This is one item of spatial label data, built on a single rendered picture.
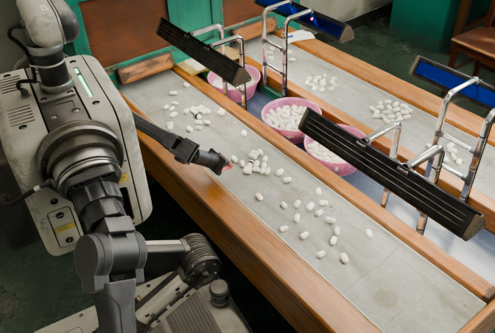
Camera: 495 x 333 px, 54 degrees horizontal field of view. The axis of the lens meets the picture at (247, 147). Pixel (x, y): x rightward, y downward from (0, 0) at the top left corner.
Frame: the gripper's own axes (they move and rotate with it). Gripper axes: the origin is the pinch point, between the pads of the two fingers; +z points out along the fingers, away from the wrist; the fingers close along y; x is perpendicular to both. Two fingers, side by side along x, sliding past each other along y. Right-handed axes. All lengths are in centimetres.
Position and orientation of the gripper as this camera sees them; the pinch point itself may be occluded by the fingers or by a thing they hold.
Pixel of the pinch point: (230, 166)
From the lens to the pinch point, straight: 186.6
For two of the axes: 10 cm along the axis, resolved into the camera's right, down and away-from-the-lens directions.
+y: -5.9, -4.7, 6.6
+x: -5.0, 8.5, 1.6
